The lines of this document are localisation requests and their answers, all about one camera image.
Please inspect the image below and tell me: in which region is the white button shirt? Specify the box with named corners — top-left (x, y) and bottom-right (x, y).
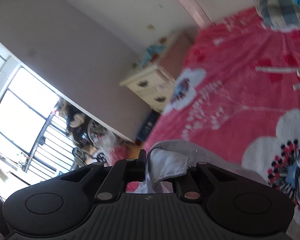
top-left (134, 140), bottom-right (268, 194)

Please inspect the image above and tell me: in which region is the red plastic bag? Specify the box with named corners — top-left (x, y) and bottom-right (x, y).
top-left (106, 145), bottom-right (130, 166)

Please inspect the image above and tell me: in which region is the black wheelchair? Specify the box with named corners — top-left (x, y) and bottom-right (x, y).
top-left (58, 101), bottom-right (116, 167)

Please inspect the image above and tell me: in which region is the blue water bottle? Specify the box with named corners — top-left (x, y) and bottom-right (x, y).
top-left (136, 111), bottom-right (160, 142)

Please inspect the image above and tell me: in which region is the red floral bed blanket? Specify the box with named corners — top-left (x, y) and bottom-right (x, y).
top-left (145, 9), bottom-right (300, 211)

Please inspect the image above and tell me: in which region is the cream bedside nightstand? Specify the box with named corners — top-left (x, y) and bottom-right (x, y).
top-left (119, 32), bottom-right (191, 112)

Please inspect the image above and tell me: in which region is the blue cloth on nightstand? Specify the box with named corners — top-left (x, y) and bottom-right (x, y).
top-left (140, 45), bottom-right (166, 67)

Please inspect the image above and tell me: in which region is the plaid pillow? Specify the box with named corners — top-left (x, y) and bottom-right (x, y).
top-left (254, 0), bottom-right (300, 30)

